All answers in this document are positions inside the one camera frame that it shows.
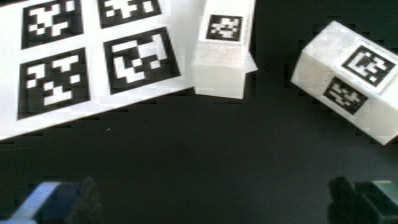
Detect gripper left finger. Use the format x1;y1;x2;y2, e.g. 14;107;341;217
0;177;103;224

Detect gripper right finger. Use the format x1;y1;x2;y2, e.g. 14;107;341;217
327;176;398;224

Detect white leg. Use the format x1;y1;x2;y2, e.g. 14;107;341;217
192;0;256;99
291;21;398;145

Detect white fiducial marker sheet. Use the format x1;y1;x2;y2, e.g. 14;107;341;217
0;0;204;141

